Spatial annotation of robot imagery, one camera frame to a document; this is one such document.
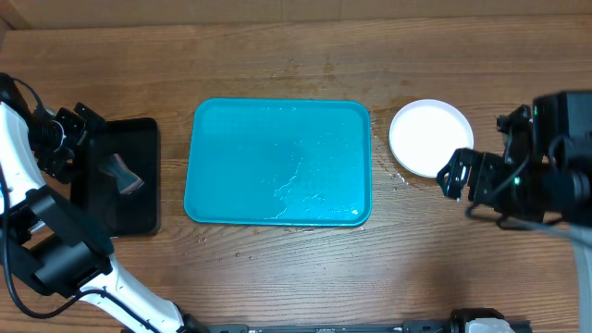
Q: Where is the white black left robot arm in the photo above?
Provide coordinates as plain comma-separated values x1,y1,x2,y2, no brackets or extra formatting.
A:
1,74,203,332

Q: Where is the cardboard backdrop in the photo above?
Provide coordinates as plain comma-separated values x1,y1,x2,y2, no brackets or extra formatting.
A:
1,0,591,30

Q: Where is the black water tray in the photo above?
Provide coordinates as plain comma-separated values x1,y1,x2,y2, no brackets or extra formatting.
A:
70,117,161,237

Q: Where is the teal serving tray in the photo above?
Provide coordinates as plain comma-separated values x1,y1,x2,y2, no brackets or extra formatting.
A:
183,98,373,228

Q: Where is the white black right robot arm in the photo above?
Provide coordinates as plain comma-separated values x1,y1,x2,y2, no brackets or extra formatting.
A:
436,91,591,332

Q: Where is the white plate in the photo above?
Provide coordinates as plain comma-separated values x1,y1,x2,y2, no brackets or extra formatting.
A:
388,99,475,179

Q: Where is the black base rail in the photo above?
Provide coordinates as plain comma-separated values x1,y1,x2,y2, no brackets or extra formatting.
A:
207,320,453,333

